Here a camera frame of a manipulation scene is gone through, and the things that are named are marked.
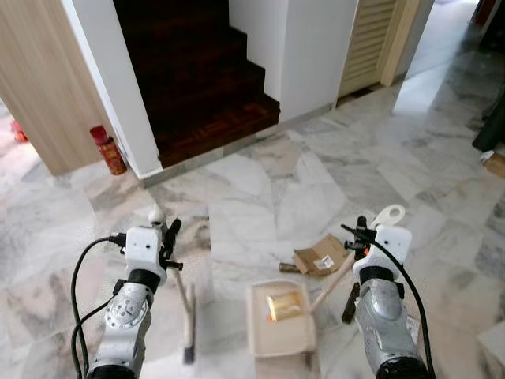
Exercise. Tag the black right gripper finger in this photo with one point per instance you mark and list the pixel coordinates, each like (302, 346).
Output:
(363, 226)

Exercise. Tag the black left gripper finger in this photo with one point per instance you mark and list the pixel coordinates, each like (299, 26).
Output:
(172, 231)

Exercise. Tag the gold box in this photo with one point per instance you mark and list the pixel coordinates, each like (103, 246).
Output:
(286, 306)

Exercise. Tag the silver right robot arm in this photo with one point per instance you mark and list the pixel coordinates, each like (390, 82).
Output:
(383, 316)

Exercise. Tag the open cardboard box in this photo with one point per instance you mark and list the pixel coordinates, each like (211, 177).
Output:
(319, 257)

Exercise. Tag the black stick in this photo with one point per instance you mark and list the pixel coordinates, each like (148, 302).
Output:
(350, 304)

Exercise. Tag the brown cardboard tube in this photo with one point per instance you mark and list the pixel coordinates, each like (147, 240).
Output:
(288, 268)

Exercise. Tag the red canister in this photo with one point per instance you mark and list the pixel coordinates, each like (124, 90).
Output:
(109, 151)

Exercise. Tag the long flat cardboard box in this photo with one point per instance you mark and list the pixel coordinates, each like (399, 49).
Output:
(495, 164)

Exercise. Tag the dark wooden staircase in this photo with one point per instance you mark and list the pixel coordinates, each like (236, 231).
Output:
(197, 87)

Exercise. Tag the black rolled mat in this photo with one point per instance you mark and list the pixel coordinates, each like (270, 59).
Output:
(491, 126)

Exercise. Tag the louvered wooden door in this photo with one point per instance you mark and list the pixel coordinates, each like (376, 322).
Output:
(369, 43)

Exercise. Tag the small red plastic object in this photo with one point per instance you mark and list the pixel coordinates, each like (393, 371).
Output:
(18, 132)

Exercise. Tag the light wooden panel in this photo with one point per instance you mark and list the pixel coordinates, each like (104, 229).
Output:
(47, 87)

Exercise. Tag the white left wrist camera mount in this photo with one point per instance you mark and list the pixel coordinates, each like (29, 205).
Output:
(144, 249)

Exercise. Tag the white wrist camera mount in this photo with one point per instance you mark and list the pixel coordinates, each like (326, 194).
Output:
(392, 245)
(144, 249)

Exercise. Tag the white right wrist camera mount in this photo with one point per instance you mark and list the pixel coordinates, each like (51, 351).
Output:
(392, 245)

